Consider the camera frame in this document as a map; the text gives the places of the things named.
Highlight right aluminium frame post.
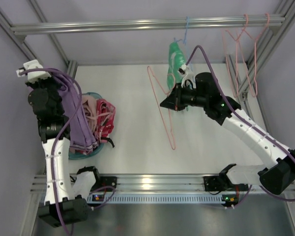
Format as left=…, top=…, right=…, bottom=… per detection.
left=238, top=0, right=295, bottom=147

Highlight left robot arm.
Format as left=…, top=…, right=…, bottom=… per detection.
left=26, top=77, right=98, bottom=228

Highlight blue wire hanger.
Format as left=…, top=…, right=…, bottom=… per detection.
left=173, top=16, right=195, bottom=72

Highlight green tie-dye trousers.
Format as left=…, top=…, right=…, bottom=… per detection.
left=167, top=42, right=186, bottom=95

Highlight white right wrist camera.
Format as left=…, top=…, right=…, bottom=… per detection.
left=178, top=64, right=194, bottom=89

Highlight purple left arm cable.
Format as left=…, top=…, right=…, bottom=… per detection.
left=18, top=68, right=116, bottom=234

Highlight aluminium front rail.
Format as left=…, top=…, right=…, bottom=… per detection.
left=30, top=173, right=295, bottom=195

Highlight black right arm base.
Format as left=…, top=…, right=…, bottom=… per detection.
left=203, top=164, right=236, bottom=192

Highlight pink camouflage trousers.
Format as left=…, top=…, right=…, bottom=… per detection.
left=92, top=98, right=116, bottom=148

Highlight aluminium hanging rail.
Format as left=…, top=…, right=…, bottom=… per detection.
left=10, top=14, right=286, bottom=36

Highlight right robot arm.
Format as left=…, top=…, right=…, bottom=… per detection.
left=160, top=72, right=295, bottom=195

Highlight teal plastic laundry basket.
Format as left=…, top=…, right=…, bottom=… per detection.
left=69, top=92, right=104, bottom=160

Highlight purple trousers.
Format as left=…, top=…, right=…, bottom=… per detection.
left=53, top=73, right=97, bottom=153

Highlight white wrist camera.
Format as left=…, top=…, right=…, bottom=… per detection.
left=16, top=59, right=51, bottom=84
left=178, top=64, right=194, bottom=89

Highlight perforated grey cable tray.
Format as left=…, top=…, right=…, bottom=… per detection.
left=87, top=193, right=238, bottom=204

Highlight pale pink garment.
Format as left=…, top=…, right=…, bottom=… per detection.
left=82, top=95, right=97, bottom=132

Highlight aluminium frame post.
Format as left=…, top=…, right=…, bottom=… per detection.
left=0, top=0, right=77, bottom=99
left=238, top=0, right=295, bottom=147

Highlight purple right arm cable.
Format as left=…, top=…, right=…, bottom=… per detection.
left=185, top=45, right=295, bottom=203

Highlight pink wire hanger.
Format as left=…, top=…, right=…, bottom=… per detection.
left=147, top=65, right=177, bottom=150

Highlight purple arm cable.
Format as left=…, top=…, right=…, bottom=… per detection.
left=185, top=45, right=295, bottom=203
left=18, top=68, right=116, bottom=234

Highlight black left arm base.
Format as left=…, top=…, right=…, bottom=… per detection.
left=90, top=169, right=118, bottom=191

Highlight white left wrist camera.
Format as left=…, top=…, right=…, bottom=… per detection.
left=16, top=59, right=51, bottom=84

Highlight left aluminium frame post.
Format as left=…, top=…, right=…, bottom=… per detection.
left=0, top=0, right=77, bottom=99

